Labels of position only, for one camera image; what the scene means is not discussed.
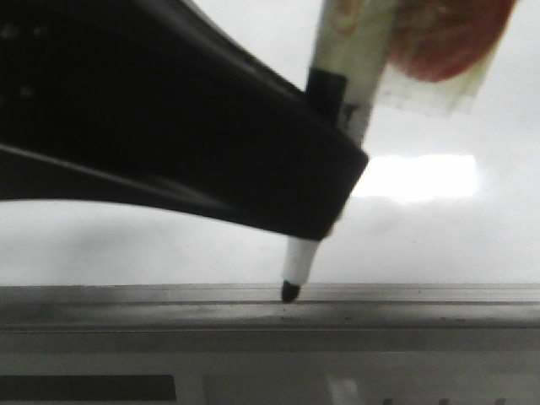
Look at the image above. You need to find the black white whiteboard marker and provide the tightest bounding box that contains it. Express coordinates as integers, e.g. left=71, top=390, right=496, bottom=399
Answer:
left=279, top=0, right=397, bottom=304

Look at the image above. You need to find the white whiteboard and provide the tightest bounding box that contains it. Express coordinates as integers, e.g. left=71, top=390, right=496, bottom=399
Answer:
left=1, top=1, right=539, bottom=285

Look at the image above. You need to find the grey aluminium whiteboard frame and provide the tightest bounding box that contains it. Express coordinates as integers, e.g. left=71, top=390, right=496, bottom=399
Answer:
left=1, top=283, right=539, bottom=332

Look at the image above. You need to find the red magnet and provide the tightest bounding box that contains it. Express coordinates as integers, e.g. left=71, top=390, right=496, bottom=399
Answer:
left=376, top=1, right=516, bottom=117

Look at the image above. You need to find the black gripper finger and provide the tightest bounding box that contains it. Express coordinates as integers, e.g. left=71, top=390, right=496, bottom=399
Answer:
left=1, top=1, right=368, bottom=240

